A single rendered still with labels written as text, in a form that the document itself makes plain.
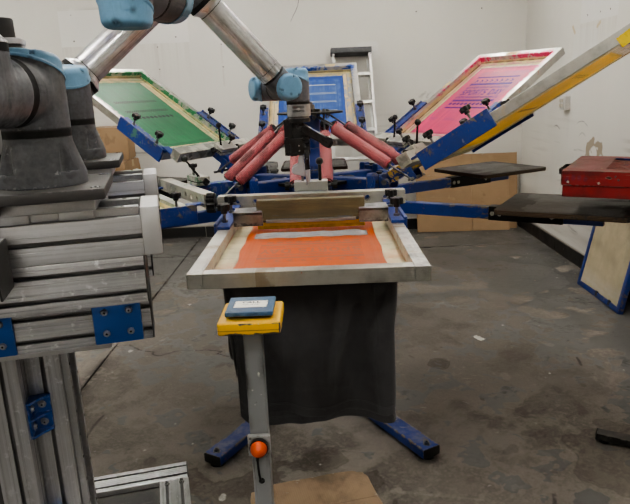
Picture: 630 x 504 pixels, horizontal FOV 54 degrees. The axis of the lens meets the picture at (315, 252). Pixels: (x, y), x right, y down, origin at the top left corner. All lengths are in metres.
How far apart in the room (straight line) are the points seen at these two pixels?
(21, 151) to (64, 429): 0.70
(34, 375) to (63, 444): 0.18
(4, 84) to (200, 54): 5.22
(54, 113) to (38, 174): 0.11
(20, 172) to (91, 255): 0.18
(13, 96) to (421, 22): 5.39
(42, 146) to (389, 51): 5.22
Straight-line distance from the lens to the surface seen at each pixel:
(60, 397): 1.57
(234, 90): 6.20
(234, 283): 1.51
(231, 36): 1.80
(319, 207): 2.06
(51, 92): 1.18
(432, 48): 6.26
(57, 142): 1.19
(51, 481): 1.67
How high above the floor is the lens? 1.41
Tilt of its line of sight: 15 degrees down
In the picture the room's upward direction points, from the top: 2 degrees counter-clockwise
